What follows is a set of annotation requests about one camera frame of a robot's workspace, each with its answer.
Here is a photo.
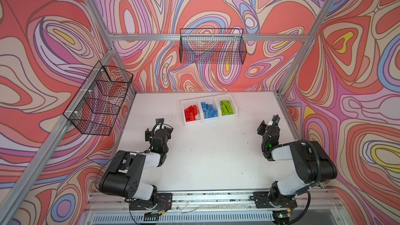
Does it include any large green lego brick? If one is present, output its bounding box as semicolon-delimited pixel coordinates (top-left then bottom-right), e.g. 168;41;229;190
224;101;234;115

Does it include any blue lego brick top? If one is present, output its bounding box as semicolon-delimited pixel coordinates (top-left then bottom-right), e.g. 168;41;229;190
201;102;207;111

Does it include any blue lego brick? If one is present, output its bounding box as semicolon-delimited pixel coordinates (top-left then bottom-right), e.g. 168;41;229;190
201;102;207;111
203;104;218;119

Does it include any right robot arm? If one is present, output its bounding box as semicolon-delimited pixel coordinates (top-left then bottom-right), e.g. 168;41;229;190
257;115;338;208

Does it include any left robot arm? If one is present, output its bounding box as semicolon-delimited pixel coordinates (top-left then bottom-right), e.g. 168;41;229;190
98;118;174;204

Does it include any left white bin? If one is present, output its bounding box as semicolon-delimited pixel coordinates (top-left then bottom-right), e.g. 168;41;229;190
181;99;202;126

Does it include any white bin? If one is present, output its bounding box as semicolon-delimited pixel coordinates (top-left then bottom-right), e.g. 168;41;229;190
181;99;202;126
215;94;238;120
199;96;218;123

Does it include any right white bin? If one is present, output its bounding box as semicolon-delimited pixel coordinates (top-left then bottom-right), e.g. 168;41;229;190
215;94;238;120

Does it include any middle white bin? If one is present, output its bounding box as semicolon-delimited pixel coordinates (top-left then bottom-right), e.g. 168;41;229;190
199;96;218;123

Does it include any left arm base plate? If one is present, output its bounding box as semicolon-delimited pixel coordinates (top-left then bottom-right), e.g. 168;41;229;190
129;192;173;211

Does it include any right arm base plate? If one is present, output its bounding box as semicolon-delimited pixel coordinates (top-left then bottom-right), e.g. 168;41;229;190
250;192;298;209

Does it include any black wire basket left wall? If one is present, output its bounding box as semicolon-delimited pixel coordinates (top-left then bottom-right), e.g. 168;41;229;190
63;62;133;136

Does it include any black wire basket wall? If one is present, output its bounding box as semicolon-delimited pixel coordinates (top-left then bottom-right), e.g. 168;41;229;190
179;28;247;65
63;62;133;136

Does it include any black wire basket back wall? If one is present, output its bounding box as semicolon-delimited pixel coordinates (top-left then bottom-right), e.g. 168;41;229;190
179;28;247;65

